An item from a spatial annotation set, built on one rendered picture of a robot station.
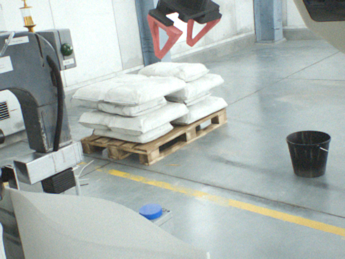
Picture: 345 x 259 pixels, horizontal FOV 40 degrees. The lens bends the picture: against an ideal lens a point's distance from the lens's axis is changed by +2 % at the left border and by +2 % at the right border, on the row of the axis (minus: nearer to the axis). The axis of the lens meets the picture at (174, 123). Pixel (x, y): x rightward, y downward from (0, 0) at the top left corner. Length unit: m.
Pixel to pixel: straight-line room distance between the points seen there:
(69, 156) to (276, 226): 1.84
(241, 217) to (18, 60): 2.09
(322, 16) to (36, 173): 0.68
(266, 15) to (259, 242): 7.24
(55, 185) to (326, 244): 1.79
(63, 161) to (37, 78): 0.20
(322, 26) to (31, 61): 0.60
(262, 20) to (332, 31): 8.59
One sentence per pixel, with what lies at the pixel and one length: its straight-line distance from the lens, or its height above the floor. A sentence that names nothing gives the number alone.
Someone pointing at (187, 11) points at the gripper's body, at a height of 1.36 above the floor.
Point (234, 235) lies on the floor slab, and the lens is 2.72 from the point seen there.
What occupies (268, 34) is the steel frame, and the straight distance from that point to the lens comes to 9.53.
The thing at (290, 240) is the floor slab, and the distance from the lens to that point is 2.66.
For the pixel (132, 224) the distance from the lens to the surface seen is 0.82.
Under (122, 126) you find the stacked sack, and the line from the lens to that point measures 3.81.
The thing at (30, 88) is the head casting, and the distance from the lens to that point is 1.05.
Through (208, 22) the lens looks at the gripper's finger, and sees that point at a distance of 0.88.
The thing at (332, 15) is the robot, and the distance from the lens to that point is 0.94.
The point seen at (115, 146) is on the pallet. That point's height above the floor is 0.12.
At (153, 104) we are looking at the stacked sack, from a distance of 3.88.
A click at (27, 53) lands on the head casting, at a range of 1.05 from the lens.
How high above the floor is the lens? 1.41
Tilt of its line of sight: 17 degrees down
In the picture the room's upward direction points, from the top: 7 degrees counter-clockwise
